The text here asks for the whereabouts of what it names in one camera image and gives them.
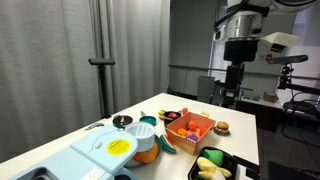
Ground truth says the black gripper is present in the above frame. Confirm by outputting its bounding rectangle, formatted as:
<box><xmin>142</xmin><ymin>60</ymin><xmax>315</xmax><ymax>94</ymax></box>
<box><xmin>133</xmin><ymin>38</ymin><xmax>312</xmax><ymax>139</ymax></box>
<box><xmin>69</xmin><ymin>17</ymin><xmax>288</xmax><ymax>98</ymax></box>
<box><xmin>223</xmin><ymin>40</ymin><xmax>258</xmax><ymax>108</ymax></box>

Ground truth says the light blue toaster compartment cup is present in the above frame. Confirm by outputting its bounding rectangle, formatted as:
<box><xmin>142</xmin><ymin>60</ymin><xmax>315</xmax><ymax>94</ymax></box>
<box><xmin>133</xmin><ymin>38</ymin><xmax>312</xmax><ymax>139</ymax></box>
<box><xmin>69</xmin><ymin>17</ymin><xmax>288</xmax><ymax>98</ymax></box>
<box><xmin>125</xmin><ymin>122</ymin><xmax>155</xmax><ymax>152</ymax></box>

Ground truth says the light blue toy toaster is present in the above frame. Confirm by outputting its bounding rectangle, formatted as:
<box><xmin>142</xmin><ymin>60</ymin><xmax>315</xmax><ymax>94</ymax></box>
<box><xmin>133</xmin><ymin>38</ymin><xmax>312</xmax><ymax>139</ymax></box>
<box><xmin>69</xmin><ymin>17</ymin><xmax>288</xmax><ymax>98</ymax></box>
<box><xmin>9</xmin><ymin>125</ymin><xmax>138</xmax><ymax>180</ymax></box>

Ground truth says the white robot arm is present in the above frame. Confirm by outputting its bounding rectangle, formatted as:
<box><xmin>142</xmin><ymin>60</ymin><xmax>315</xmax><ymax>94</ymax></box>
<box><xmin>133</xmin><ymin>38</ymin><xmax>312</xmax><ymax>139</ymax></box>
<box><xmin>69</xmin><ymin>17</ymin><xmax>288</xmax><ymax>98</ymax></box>
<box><xmin>214</xmin><ymin>0</ymin><xmax>317</xmax><ymax>108</ymax></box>

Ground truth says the toy burger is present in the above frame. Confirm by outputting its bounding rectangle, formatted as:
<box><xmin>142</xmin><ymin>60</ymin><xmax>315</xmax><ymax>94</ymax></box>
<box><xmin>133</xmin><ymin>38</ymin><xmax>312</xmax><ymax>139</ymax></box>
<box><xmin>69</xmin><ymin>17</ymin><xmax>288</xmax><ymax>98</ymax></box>
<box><xmin>214</xmin><ymin>121</ymin><xmax>230</xmax><ymax>135</ymax></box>

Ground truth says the red toy egg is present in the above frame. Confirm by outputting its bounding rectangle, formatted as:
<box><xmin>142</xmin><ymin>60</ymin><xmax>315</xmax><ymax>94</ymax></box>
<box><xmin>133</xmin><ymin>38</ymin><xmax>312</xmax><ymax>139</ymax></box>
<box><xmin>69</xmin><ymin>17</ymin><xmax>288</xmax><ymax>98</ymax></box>
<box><xmin>182</xmin><ymin>107</ymin><xmax>189</xmax><ymax>115</ymax></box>

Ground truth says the red toy tomato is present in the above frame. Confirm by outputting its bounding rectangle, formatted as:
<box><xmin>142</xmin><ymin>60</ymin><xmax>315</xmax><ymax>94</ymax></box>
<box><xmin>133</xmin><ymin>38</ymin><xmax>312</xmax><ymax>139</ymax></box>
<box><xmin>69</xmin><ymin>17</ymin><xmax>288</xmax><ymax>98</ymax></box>
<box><xmin>199</xmin><ymin>127</ymin><xmax>207</xmax><ymax>137</ymax></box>

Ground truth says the orange toy ball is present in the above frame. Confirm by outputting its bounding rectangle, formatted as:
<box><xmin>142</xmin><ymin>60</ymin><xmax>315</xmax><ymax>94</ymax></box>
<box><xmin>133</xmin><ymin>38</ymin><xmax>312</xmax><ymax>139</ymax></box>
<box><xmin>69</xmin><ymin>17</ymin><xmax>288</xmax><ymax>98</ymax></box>
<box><xmin>188</xmin><ymin>121</ymin><xmax>197</xmax><ymax>131</ymax></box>
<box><xmin>178</xmin><ymin>128</ymin><xmax>188</xmax><ymax>136</ymax></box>

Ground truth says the black toy frying pan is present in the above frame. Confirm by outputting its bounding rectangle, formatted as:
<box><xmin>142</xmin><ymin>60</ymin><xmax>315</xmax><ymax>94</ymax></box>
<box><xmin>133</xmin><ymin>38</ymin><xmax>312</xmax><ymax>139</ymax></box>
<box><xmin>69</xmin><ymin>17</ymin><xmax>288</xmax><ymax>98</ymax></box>
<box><xmin>164</xmin><ymin>111</ymin><xmax>181</xmax><ymax>126</ymax></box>

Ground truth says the purple toy eggplant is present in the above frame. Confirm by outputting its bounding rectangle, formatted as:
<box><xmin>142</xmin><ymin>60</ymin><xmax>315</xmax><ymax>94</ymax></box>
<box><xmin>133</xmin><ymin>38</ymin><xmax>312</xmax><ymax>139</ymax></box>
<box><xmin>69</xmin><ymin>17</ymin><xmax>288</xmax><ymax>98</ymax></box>
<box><xmin>186</xmin><ymin>134</ymin><xmax>198</xmax><ymax>141</ymax></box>

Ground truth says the red checkered cardboard box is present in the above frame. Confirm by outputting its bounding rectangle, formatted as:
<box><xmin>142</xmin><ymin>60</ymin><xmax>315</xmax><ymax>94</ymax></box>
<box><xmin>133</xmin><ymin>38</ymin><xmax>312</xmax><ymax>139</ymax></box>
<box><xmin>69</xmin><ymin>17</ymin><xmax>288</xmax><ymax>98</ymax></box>
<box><xmin>165</xmin><ymin>112</ymin><xmax>216</xmax><ymax>155</ymax></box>

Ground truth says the green toy pear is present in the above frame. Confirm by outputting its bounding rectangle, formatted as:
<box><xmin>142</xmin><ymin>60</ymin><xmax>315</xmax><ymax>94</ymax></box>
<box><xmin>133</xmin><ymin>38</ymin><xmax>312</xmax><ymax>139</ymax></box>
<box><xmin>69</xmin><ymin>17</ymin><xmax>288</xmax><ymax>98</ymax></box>
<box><xmin>203</xmin><ymin>149</ymin><xmax>224</xmax><ymax>166</ymax></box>

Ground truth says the black plastic tray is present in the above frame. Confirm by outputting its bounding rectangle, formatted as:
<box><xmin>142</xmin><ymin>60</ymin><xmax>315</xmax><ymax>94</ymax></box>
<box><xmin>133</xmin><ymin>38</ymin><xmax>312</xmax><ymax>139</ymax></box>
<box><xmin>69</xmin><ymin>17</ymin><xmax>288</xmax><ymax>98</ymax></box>
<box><xmin>188</xmin><ymin>147</ymin><xmax>238</xmax><ymax>180</ymax></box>

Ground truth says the teal toy saucepan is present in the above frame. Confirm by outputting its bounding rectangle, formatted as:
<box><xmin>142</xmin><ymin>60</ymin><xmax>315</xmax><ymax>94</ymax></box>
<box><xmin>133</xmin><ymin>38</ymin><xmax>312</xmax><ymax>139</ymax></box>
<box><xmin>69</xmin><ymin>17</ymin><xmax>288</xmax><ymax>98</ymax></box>
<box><xmin>140</xmin><ymin>111</ymin><xmax>156</xmax><ymax>126</ymax></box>

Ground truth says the toy watermelon slice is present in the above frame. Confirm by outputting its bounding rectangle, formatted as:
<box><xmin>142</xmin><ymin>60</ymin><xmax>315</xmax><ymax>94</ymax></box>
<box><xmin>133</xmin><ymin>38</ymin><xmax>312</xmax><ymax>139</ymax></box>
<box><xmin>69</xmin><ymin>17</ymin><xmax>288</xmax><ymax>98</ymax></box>
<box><xmin>160</xmin><ymin>134</ymin><xmax>176</xmax><ymax>154</ymax></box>

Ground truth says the yellow toy corn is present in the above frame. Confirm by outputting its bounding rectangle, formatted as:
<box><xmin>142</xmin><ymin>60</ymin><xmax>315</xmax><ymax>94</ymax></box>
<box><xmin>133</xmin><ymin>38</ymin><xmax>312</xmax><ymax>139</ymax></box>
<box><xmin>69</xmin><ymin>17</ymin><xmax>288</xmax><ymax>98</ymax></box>
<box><xmin>196</xmin><ymin>157</ymin><xmax>232</xmax><ymax>180</ymax></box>

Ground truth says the teal toy pot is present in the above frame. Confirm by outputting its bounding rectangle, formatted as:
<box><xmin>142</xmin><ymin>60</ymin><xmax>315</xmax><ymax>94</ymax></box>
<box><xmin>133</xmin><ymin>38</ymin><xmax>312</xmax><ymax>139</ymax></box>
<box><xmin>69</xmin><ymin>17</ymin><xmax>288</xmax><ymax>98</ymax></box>
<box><xmin>113</xmin><ymin>115</ymin><xmax>133</xmax><ymax>128</ymax></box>

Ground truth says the orange toy fruit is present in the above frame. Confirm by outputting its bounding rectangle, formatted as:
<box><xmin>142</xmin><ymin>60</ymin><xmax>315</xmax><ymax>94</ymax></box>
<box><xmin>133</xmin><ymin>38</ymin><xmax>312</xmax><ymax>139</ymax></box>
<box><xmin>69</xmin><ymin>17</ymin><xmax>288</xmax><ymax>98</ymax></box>
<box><xmin>133</xmin><ymin>144</ymin><xmax>158</xmax><ymax>163</ymax></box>

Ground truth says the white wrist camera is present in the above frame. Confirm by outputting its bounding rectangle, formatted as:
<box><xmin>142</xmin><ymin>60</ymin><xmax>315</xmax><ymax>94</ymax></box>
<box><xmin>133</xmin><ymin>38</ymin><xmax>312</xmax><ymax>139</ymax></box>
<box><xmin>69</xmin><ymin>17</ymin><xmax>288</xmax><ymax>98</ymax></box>
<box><xmin>262</xmin><ymin>32</ymin><xmax>298</xmax><ymax>53</ymax></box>

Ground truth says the black camera on mount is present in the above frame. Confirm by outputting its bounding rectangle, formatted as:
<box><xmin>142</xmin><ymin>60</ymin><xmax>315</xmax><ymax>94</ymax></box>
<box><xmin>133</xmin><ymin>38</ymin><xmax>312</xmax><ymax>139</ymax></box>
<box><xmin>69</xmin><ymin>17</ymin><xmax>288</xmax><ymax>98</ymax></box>
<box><xmin>267</xmin><ymin>55</ymin><xmax>320</xmax><ymax>95</ymax></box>

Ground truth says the black camera tripod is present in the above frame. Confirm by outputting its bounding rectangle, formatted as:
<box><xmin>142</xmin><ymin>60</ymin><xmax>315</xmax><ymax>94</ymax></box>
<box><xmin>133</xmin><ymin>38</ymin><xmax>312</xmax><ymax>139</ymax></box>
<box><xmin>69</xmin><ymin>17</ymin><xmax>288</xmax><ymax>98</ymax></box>
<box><xmin>88</xmin><ymin>58</ymin><xmax>115</xmax><ymax>118</ymax></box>

